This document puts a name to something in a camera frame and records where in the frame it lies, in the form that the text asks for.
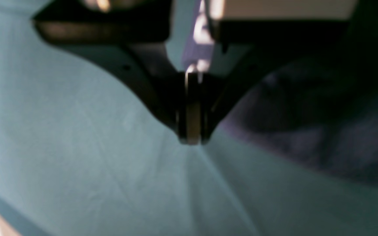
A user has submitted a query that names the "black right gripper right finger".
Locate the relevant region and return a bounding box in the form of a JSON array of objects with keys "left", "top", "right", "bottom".
[{"left": 196, "top": 18, "right": 349, "bottom": 144}]

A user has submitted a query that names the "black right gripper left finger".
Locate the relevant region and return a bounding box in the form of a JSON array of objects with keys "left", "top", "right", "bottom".
[{"left": 32, "top": 0, "right": 195, "bottom": 145}]

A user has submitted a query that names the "teal table cloth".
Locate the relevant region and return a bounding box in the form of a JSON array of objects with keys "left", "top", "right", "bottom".
[{"left": 0, "top": 0, "right": 378, "bottom": 236}]

